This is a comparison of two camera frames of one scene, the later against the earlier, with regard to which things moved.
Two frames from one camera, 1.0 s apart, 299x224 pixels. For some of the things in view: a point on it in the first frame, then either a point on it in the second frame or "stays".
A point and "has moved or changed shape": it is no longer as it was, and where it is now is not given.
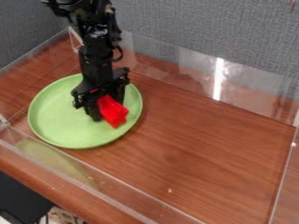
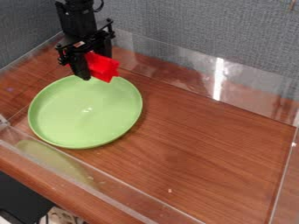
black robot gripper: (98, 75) to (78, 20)
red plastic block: (113, 110) has moved or changed shape
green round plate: (65, 126) stays
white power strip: (61, 215) stays
